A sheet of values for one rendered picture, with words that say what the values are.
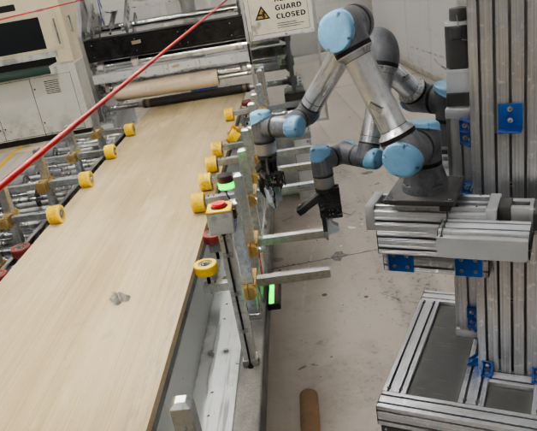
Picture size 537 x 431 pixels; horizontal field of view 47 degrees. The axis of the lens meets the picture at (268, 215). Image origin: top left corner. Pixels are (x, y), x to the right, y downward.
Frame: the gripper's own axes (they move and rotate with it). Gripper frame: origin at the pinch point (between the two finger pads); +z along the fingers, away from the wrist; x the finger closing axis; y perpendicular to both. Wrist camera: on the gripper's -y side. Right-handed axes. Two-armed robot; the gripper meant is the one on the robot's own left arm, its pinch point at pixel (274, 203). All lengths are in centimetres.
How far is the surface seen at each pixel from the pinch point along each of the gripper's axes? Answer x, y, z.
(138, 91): -13, -272, -9
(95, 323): -70, 31, 9
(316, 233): 12.8, 5.3, 13.6
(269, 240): -4.0, -0.9, 14.0
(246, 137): 5.8, -45.7, -14.8
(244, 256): -19.7, 24.6, 4.9
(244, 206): -11.2, 1.2, -2.7
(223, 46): 53, -252, -30
